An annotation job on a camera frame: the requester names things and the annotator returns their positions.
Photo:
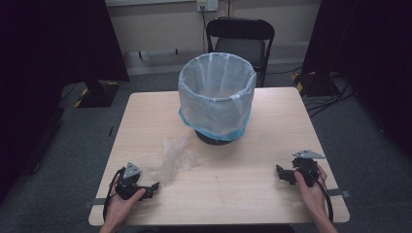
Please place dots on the black folding chair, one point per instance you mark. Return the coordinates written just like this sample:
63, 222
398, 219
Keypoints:
241, 30

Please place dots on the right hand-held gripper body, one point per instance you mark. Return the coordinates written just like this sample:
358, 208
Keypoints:
307, 170

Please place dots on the person's right hand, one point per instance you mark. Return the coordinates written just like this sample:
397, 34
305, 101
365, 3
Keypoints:
312, 199

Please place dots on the black curtain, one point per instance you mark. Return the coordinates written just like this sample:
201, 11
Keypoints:
48, 48
372, 48

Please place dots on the black stand base yellow tape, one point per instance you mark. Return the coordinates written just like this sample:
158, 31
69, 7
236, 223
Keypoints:
315, 85

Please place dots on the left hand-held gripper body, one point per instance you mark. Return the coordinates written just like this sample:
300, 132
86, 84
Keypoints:
127, 187

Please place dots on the bin with blue liner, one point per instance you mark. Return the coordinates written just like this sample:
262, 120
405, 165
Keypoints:
216, 110

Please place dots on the white wall outlet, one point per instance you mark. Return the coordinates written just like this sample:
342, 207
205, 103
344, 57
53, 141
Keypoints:
207, 4

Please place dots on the clear plastic bag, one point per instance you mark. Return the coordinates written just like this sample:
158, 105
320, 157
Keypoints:
175, 160

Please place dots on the person's left hand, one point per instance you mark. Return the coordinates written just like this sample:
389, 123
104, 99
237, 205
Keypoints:
120, 210

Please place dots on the black trash bin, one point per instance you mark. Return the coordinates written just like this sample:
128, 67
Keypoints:
212, 139

